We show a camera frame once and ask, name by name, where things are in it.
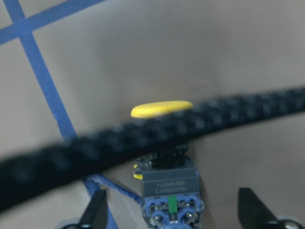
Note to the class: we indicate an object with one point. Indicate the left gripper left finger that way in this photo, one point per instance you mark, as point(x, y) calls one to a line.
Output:
point(95, 215)

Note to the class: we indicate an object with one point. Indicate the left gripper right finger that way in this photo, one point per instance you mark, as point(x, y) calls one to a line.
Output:
point(253, 213)

